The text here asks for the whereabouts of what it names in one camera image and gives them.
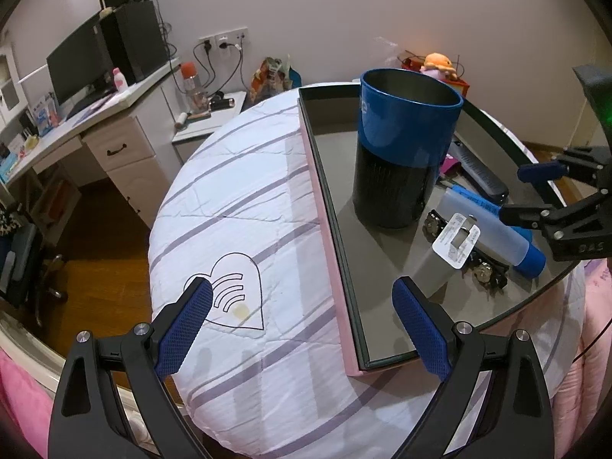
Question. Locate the black office chair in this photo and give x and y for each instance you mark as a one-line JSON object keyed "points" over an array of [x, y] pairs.
{"points": [[19, 267]]}

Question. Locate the pink printed quilt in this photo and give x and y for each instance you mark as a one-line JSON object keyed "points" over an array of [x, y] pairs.
{"points": [[593, 344]]}

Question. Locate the black computer monitor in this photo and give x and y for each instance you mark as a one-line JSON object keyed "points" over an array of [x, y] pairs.
{"points": [[76, 67]]}

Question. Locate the black remote control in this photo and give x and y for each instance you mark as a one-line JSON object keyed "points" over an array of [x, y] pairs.
{"points": [[483, 177]]}

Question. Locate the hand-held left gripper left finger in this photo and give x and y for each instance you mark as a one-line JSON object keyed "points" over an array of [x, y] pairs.
{"points": [[184, 330]]}

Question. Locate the black keyboard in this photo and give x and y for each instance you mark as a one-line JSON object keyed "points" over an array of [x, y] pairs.
{"points": [[88, 105]]}

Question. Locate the small black device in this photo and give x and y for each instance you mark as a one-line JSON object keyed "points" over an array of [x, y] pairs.
{"points": [[222, 104]]}

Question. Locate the white wall socket strip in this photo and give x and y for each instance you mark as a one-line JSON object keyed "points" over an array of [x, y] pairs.
{"points": [[223, 36]]}

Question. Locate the white charger plug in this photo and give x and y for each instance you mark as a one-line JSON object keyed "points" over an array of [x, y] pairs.
{"points": [[454, 244]]}

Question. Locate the white lint roller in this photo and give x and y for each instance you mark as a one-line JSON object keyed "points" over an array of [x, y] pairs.
{"points": [[182, 120]]}

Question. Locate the colourful snack bag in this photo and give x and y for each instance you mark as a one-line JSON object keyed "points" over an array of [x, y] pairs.
{"points": [[270, 79]]}

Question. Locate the black computer tower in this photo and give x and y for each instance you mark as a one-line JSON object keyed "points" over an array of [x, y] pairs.
{"points": [[134, 40]]}

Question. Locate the white glass-door cabinet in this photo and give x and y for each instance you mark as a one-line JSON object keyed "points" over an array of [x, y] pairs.
{"points": [[8, 81]]}

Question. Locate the blue and black cup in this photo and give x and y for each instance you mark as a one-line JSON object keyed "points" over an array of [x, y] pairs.
{"points": [[401, 153]]}

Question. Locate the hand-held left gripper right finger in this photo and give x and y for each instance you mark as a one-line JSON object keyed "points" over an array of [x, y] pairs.
{"points": [[423, 330]]}

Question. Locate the leopard print cloth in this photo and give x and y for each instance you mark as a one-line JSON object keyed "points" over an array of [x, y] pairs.
{"points": [[9, 223]]}

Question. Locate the clear bottle with red cap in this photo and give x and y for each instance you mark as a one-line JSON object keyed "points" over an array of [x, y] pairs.
{"points": [[191, 86]]}

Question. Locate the pink blanket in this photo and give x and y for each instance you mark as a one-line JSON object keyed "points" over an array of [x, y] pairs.
{"points": [[24, 401]]}

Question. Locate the small white bedside table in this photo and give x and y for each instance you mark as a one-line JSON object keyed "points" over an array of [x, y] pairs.
{"points": [[210, 124]]}

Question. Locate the clear tube with blue cap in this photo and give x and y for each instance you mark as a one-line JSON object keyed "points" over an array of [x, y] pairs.
{"points": [[530, 260]]}

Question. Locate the red printed box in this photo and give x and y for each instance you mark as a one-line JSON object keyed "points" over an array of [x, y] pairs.
{"points": [[461, 87]]}

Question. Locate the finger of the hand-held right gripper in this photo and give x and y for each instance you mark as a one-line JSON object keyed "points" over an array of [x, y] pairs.
{"points": [[526, 215], [540, 172]]}

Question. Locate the blue and white carton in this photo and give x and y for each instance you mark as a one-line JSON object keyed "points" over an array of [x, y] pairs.
{"points": [[47, 114]]}

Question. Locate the white desk with drawers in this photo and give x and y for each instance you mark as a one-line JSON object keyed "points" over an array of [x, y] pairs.
{"points": [[124, 153]]}

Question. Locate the pink and white bottle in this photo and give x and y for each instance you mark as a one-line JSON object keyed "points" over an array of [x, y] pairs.
{"points": [[119, 80]]}

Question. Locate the orange plush toy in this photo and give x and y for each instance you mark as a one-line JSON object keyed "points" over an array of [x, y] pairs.
{"points": [[440, 64]]}

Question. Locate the teal bag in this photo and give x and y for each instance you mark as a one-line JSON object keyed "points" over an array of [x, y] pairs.
{"points": [[295, 79]]}

